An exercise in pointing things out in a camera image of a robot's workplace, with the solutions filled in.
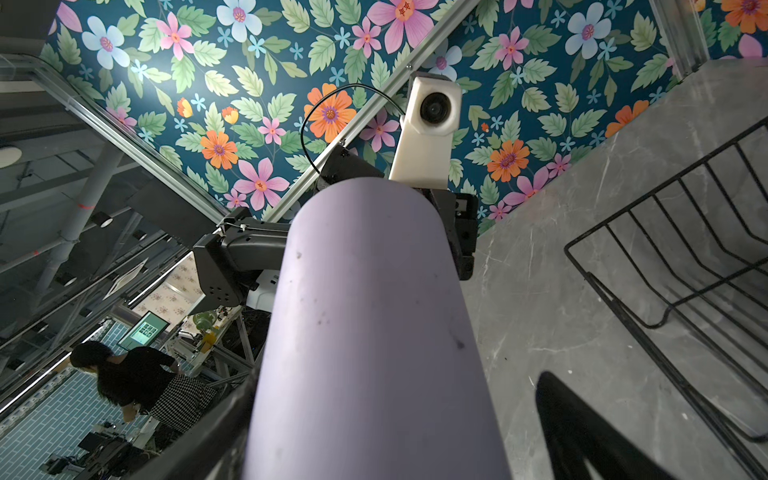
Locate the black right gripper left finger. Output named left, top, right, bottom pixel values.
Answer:
left=129, top=371, right=258, bottom=480

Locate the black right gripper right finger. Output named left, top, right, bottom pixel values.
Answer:
left=535, top=371, right=672, bottom=479

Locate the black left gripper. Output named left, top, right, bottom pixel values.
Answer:
left=320, top=145, right=479, bottom=281

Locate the lilac plastic cup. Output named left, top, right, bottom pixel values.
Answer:
left=243, top=178, right=511, bottom=479

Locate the black wire dish rack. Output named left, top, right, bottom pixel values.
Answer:
left=564, top=120, right=767, bottom=479

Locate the person in black top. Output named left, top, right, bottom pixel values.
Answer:
left=70, top=341, right=217, bottom=433

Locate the green computer monitor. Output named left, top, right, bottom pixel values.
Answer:
left=117, top=312, right=170, bottom=351

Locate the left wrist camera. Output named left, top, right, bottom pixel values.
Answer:
left=388, top=72, right=462, bottom=190

